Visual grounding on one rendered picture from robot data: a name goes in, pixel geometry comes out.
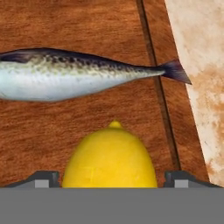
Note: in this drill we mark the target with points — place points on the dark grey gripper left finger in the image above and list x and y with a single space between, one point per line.
43 177

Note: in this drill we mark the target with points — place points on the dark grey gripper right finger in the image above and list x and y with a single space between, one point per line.
178 176

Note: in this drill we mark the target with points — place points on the yellow lemon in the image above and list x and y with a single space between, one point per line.
109 160

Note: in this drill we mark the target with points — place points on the brown wooden cutting board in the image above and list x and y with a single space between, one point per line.
87 125

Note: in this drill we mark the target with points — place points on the silver speckled fish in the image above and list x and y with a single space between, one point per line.
58 78

